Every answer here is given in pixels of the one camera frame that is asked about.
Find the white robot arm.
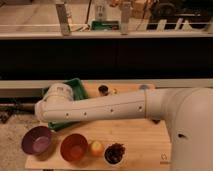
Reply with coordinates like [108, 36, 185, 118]
[35, 83, 213, 171]

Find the orange bowl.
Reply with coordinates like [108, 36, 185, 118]
[60, 133, 88, 163]

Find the purple bowl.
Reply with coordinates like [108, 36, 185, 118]
[21, 126, 52, 155]

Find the small dark cup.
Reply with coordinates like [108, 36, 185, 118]
[98, 85, 109, 96]

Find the green plastic tray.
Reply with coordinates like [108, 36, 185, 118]
[41, 77, 90, 132]

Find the green bin in background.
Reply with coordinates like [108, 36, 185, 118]
[91, 21, 119, 30]

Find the orange fruit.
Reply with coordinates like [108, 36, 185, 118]
[89, 141, 104, 157]

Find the wooden board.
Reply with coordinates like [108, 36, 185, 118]
[25, 82, 173, 171]

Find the white cup with dark contents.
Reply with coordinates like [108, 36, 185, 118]
[104, 143, 125, 165]

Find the grey post left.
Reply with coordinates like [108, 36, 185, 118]
[55, 0, 71, 36]

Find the grey post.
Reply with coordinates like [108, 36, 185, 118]
[121, 1, 131, 35]
[55, 0, 71, 36]

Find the white sign post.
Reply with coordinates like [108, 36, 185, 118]
[95, 0, 107, 21]

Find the grey post right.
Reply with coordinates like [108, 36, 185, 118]
[121, 1, 131, 35]

